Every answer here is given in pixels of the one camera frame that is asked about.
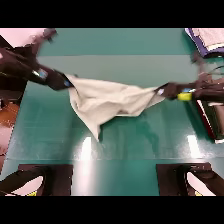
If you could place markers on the black garment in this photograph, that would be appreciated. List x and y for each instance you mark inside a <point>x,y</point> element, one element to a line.
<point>216,120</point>

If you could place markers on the beige garment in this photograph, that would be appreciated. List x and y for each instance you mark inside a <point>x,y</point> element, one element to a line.
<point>210,36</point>

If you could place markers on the cream T-shirt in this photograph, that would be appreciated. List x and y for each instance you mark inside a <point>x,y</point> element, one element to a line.
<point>106,101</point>

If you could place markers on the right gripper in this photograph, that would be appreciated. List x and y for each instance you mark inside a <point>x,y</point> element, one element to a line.
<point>170,90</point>

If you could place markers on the red garment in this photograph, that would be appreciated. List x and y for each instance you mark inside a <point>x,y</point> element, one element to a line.
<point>205,116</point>

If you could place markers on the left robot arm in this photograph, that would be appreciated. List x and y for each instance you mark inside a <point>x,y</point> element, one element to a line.
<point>20,66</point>

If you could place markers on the purple garment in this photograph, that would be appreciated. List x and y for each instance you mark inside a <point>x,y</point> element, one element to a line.
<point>200,45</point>

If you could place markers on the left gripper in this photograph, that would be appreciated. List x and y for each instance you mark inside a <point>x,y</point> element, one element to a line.
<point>59,81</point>

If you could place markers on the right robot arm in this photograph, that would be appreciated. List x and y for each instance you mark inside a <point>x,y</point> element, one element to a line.
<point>210,91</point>

